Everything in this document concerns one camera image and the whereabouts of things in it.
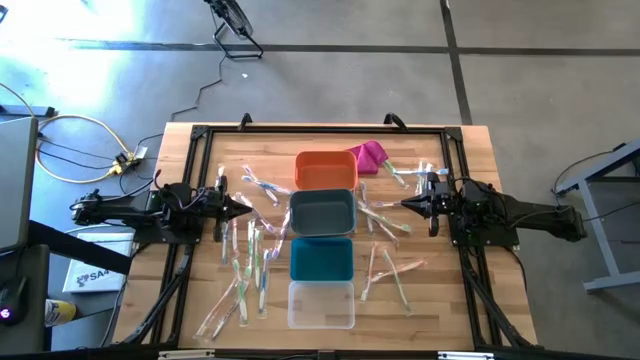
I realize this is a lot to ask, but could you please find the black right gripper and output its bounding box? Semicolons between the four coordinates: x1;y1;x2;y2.
400;172;454;239

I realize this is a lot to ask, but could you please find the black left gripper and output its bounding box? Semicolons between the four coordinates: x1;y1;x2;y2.
202;174;253;245

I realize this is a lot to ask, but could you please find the pink folded cloth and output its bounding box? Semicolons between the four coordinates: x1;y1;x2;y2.
347;140;390;176

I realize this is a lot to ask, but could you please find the grey plastic bin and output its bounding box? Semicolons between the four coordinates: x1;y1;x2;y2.
288;188;359;238

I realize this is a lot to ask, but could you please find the orange plastic bin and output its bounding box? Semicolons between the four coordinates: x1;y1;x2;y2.
294;150;359;192

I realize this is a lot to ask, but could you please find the teal plastic bin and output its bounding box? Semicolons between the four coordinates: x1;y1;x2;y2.
289;236;356;283

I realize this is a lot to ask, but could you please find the clear plastic bin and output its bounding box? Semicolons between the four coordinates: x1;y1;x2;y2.
286;280;357;330

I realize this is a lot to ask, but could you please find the white printed box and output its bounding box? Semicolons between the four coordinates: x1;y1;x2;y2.
62;232;136;295

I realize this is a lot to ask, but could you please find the black desk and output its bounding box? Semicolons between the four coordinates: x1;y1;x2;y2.
0;219;134;354

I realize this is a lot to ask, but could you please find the grey side table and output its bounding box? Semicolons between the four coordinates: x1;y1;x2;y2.
553;138;640;294

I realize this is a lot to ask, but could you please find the black floor fan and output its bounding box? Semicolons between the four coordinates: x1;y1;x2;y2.
203;0;265;60

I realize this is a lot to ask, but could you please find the yellow can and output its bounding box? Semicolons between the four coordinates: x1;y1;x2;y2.
43;298;78;328

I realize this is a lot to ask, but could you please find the grey laptop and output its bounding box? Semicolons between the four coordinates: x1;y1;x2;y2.
0;116;40;254

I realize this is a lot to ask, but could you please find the dark metal floor bar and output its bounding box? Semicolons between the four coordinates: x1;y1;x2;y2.
0;103;57;120

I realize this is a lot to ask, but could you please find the black computer mouse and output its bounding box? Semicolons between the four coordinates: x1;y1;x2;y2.
0;275;30;326

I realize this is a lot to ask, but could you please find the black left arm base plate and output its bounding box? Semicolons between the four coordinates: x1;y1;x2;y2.
123;217;205;246

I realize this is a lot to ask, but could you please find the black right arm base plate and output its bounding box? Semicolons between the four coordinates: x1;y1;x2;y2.
447;204;521;250

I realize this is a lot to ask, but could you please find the black aluminium table frame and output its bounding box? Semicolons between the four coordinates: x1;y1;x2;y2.
119;123;534;350

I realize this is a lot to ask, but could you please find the black fan cable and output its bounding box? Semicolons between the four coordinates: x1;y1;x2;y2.
169;52;226;123

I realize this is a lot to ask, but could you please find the silver metal bracket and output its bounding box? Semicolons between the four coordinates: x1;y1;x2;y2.
437;351;496;360
158;349;216;360

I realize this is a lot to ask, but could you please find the yellow extension cable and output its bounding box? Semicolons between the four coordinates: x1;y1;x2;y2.
0;82;136;185

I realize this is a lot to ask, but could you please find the black side table cable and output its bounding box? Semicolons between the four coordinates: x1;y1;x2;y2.
551;147;640;224

